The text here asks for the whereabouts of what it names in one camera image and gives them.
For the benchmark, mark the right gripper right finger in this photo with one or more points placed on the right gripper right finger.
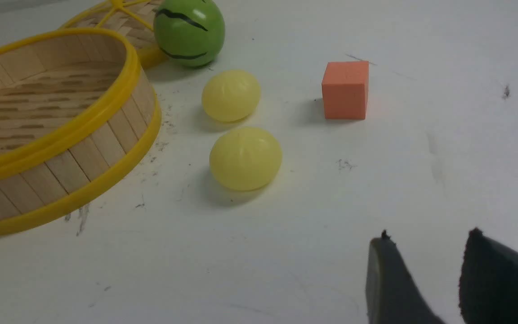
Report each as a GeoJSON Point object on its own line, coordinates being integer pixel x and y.
{"type": "Point", "coordinates": [488, 284]}

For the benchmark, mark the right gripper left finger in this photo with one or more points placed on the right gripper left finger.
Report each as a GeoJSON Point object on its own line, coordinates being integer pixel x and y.
{"type": "Point", "coordinates": [392, 296]}

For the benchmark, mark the yellow bun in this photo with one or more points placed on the yellow bun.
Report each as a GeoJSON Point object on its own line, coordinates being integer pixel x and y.
{"type": "Point", "coordinates": [245, 159]}
{"type": "Point", "coordinates": [231, 95]}

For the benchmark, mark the woven bamboo steamer lid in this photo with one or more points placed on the woven bamboo steamer lid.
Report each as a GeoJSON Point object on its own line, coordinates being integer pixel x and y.
{"type": "Point", "coordinates": [133, 19]}

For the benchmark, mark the bamboo steamer tray yellow rim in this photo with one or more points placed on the bamboo steamer tray yellow rim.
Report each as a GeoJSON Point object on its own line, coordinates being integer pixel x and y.
{"type": "Point", "coordinates": [77, 114]}

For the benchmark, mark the orange foam cube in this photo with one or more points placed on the orange foam cube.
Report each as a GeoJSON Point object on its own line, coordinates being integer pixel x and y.
{"type": "Point", "coordinates": [345, 87]}

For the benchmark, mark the green watermelon toy ball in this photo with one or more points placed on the green watermelon toy ball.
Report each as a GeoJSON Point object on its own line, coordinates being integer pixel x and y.
{"type": "Point", "coordinates": [189, 32]}

